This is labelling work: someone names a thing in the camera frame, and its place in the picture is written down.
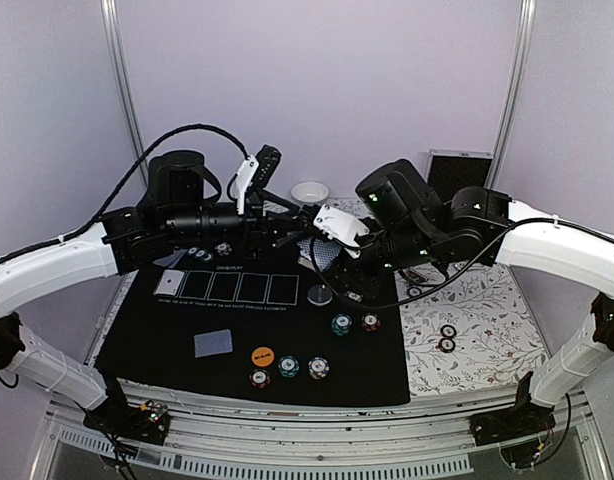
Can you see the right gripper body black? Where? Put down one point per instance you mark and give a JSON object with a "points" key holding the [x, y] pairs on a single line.
{"points": [[367, 284]]}

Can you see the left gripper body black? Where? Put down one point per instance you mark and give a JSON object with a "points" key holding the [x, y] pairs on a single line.
{"points": [[255, 241]]}

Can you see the blue playing card deck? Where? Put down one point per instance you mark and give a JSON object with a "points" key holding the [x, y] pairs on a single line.
{"points": [[323, 253]]}

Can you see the clear acrylic dealer button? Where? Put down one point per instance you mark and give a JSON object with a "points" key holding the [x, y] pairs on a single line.
{"points": [[319, 295]]}

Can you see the blue fifty chips row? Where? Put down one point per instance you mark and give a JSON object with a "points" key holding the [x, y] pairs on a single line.
{"points": [[200, 254]]}

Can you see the red black chip stack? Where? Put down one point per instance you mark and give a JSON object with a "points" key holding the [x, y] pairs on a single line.
{"points": [[446, 343]]}

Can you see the blue peach stack front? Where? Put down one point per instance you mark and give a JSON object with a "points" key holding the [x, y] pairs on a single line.
{"points": [[318, 368]]}

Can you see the dealt cards player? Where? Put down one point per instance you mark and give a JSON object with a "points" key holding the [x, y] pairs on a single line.
{"points": [[213, 343], [170, 260]]}

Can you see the face up community card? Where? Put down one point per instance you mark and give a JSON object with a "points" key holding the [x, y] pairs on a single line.
{"points": [[169, 283]]}

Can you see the green chip stack front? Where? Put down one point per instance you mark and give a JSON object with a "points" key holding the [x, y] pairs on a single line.
{"points": [[288, 366]]}

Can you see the orange big blind button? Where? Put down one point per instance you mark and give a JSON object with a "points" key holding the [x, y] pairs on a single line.
{"points": [[262, 357]]}

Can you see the dealt cards front player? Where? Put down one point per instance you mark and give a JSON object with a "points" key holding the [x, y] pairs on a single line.
{"points": [[213, 343]]}

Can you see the red black stack front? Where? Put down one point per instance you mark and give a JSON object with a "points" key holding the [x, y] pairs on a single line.
{"points": [[260, 378]]}

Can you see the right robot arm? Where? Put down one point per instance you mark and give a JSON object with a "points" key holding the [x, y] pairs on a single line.
{"points": [[410, 226]]}

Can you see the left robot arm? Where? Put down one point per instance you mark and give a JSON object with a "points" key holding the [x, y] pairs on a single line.
{"points": [[184, 201]]}

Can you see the white ceramic bowl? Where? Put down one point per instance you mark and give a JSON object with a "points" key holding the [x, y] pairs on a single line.
{"points": [[310, 193]]}

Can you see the black poker mat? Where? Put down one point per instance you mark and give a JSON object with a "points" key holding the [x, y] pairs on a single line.
{"points": [[264, 303]]}

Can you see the floral tablecloth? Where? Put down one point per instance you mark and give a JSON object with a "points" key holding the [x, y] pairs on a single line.
{"points": [[496, 341]]}

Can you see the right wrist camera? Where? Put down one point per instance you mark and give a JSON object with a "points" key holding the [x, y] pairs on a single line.
{"points": [[342, 227]]}

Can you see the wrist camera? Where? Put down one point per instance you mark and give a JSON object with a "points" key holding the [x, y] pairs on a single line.
{"points": [[254, 173], [342, 227]]}

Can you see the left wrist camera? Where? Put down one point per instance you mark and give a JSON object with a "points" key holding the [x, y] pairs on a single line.
{"points": [[254, 173]]}

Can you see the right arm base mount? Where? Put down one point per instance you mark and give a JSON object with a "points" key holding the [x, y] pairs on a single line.
{"points": [[521, 419]]}

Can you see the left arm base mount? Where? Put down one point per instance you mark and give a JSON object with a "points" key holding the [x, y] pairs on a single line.
{"points": [[146, 423]]}

